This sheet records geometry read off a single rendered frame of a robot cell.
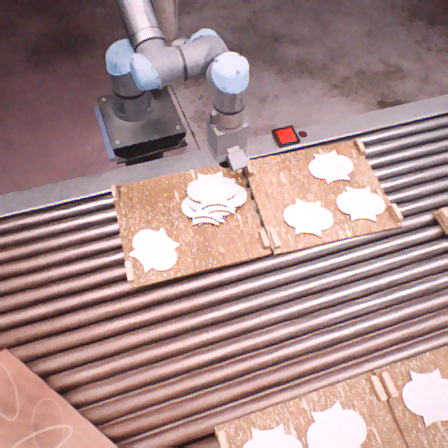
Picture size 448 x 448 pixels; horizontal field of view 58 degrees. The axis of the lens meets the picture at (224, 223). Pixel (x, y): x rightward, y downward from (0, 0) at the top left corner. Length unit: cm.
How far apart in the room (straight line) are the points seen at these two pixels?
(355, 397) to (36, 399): 73
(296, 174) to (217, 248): 37
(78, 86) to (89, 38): 53
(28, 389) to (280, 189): 86
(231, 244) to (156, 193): 29
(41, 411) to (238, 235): 65
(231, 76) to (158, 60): 16
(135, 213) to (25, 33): 267
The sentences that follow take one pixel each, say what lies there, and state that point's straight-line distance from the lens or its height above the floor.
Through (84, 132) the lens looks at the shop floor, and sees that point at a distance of 281.
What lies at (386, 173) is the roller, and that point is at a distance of 146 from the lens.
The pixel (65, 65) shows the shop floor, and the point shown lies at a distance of 333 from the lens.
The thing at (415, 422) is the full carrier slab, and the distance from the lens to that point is 115.
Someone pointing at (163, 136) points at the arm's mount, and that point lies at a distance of 140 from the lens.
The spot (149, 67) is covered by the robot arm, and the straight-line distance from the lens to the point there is 91.
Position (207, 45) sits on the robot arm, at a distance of 95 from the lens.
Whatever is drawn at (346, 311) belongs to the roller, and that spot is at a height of 92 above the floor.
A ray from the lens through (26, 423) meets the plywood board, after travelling 101.
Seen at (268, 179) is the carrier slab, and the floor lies 94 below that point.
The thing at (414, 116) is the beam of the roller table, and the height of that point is 92.
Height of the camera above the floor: 198
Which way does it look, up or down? 60 degrees down
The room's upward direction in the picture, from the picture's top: 4 degrees clockwise
